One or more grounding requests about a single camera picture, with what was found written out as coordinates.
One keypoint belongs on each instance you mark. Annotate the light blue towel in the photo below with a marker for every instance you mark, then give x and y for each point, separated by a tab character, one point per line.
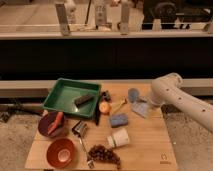
139	104

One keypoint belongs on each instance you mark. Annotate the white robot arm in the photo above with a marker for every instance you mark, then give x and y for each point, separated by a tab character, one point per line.
167	88

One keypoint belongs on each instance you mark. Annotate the purple bowl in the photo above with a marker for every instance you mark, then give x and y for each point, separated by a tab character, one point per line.
48	121

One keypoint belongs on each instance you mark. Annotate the red bowl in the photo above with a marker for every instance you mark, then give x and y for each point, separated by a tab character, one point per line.
60	153

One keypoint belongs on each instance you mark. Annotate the small dark toy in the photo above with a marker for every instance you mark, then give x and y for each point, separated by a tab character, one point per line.
106	95

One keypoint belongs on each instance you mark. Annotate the orange peach fruit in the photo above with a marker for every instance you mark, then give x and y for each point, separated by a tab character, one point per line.
104	107

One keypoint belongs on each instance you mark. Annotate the black marker pen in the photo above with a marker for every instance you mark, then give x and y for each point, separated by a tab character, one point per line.
97	114

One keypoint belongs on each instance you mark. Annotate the black block in tray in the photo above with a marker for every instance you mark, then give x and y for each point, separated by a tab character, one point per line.
83	99

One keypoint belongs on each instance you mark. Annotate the blue sponge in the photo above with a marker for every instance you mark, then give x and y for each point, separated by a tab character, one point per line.
118	120

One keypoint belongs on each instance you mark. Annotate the green plastic tray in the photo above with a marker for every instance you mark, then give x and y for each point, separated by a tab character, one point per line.
66	91

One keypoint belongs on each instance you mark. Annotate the metal measuring cup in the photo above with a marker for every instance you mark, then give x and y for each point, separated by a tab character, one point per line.
79	131

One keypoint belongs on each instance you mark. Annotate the white cup with green band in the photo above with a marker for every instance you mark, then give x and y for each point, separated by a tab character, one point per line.
118	138

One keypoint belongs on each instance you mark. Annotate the orange carrot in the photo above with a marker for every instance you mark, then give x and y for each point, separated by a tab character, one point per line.
56	122

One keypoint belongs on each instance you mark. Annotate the bunch of dark grapes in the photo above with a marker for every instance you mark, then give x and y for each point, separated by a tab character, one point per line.
100	153

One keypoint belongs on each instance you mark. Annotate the yellow handled brush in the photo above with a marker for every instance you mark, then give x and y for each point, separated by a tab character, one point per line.
115	106

